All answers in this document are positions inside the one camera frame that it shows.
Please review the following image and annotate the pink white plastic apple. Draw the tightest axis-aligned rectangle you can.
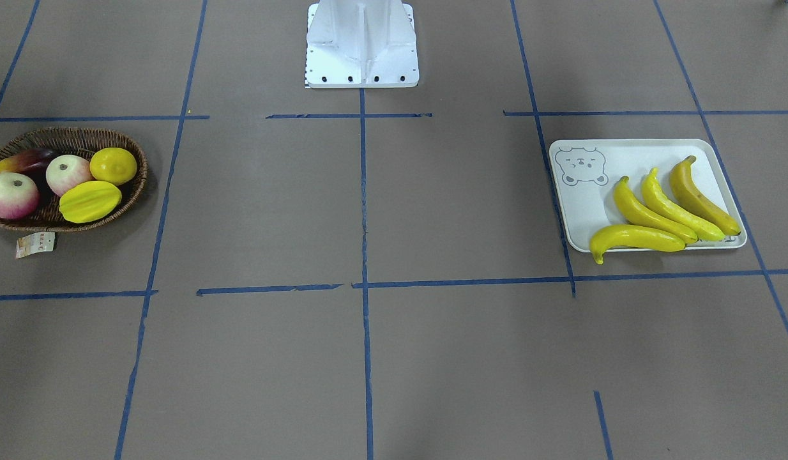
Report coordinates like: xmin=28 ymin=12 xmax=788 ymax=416
xmin=0 ymin=172 xmax=40 ymax=220

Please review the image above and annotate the brown wicker basket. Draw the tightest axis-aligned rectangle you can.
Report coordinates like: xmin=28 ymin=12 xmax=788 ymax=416
xmin=0 ymin=127 xmax=149 ymax=233

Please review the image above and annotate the yellow plastic lemon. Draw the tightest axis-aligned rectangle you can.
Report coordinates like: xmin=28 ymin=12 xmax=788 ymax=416
xmin=89 ymin=148 xmax=138 ymax=186

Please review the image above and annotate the dark red plastic fruit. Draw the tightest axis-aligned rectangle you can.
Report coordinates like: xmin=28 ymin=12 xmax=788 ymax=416
xmin=0 ymin=148 xmax=62 ymax=192

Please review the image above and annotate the paper basket tag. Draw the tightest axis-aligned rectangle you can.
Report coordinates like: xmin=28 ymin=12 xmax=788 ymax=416
xmin=15 ymin=232 xmax=57 ymax=259

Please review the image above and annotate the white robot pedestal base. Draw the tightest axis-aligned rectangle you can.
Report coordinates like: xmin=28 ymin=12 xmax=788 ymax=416
xmin=305 ymin=1 xmax=420 ymax=88

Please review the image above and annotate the white bear print tray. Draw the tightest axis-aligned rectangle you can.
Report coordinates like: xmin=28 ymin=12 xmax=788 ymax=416
xmin=549 ymin=139 xmax=749 ymax=252

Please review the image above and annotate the yellow plastic banana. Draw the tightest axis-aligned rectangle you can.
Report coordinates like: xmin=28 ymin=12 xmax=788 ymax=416
xmin=589 ymin=224 xmax=686 ymax=265
xmin=669 ymin=155 xmax=742 ymax=236
xmin=613 ymin=176 xmax=699 ymax=244
xmin=641 ymin=168 xmax=726 ymax=242

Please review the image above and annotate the yellow plastic starfruit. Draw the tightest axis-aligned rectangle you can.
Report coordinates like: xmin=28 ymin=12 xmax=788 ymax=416
xmin=59 ymin=180 xmax=123 ymax=224

